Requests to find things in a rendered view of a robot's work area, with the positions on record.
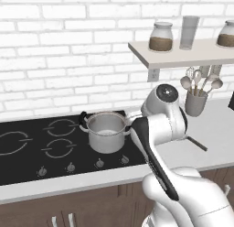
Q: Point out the grey hob knob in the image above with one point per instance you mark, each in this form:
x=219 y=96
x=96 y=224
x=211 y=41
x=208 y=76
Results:
x=124 y=159
x=42 y=171
x=70 y=167
x=99 y=163

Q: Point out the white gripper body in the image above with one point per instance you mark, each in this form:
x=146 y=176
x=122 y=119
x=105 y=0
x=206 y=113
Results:
x=134 y=116

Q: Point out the black hob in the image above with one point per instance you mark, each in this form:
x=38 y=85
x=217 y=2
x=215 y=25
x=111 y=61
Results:
x=30 y=157

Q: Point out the glass jar with brown contents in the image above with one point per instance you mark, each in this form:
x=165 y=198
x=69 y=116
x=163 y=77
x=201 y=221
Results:
x=161 y=38
x=227 y=35

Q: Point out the pale wooden spoon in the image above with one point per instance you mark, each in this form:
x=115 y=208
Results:
x=216 y=83
x=197 y=75
x=185 y=82

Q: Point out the black appliance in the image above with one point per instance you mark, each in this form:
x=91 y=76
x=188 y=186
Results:
x=231 y=101

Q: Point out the tall clear glass tumbler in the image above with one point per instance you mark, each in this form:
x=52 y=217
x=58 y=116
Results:
x=189 y=32

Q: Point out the grey utensil holder cup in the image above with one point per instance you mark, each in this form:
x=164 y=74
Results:
x=195 y=105

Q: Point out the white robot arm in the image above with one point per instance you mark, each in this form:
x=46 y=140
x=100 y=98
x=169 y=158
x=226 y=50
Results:
x=170 y=127

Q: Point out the beige wall shelf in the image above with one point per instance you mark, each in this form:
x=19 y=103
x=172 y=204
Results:
x=182 y=55

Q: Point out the brown cupboard door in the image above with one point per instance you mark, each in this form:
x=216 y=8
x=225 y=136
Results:
x=27 y=212
x=94 y=206
x=218 y=178

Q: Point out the white wall socket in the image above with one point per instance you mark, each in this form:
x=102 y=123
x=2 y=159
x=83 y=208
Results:
x=153 y=75
x=216 y=69
x=205 y=70

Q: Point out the steel cooking pot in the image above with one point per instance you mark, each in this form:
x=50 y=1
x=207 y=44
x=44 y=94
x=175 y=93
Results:
x=105 y=139

